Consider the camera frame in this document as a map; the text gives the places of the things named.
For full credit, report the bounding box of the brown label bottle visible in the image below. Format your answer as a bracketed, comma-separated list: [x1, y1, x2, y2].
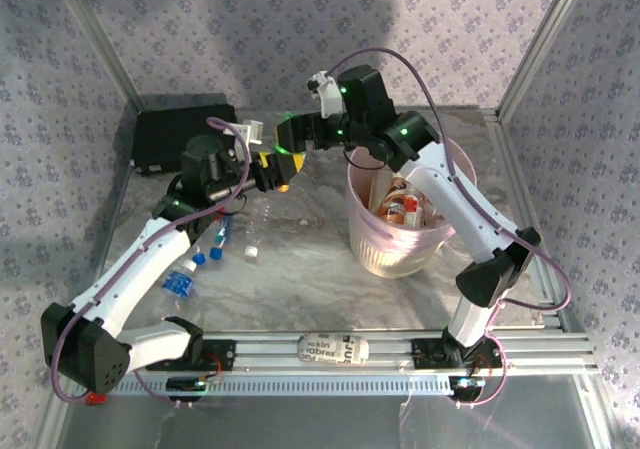
[377, 176, 409, 224]

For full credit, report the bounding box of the translucent bottle with red print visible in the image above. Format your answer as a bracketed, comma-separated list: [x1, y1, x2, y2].
[402, 193, 425, 228]

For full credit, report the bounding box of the slotted grey cable tray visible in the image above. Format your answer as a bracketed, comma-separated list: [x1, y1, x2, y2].
[107, 372, 451, 396]

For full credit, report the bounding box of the aluminium side rail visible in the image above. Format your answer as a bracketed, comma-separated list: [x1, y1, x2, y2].
[482, 108, 586, 333]

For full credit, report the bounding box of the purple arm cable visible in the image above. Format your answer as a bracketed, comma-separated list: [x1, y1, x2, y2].
[324, 46, 574, 410]
[48, 116, 251, 403]

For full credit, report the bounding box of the clear bottle white cap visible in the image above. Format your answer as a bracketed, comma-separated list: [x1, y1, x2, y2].
[243, 202, 274, 260]

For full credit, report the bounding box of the aluminium frame post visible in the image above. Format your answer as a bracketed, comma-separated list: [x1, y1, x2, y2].
[52, 0, 146, 113]
[497, 0, 594, 116]

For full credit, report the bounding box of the white label on rail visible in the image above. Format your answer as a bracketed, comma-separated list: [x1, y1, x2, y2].
[296, 333, 371, 368]

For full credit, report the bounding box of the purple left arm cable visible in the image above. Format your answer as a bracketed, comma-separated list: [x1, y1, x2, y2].
[48, 116, 251, 403]

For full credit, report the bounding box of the small circuit board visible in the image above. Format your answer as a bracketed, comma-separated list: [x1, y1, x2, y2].
[448, 375, 487, 401]
[166, 376, 224, 401]

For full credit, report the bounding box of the black box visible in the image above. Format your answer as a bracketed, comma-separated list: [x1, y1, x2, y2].
[130, 92, 239, 176]

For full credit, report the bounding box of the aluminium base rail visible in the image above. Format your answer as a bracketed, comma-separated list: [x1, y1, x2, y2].
[134, 328, 599, 375]

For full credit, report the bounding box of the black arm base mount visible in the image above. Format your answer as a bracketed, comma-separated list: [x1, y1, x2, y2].
[197, 337, 237, 372]
[411, 337, 504, 370]

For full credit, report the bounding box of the clear bottle blue label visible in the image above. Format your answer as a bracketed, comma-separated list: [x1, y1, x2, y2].
[158, 258, 201, 316]

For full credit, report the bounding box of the pink plastic bin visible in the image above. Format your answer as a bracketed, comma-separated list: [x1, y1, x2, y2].
[344, 136, 479, 280]

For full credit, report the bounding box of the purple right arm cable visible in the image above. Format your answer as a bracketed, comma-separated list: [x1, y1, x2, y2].
[324, 46, 574, 410]

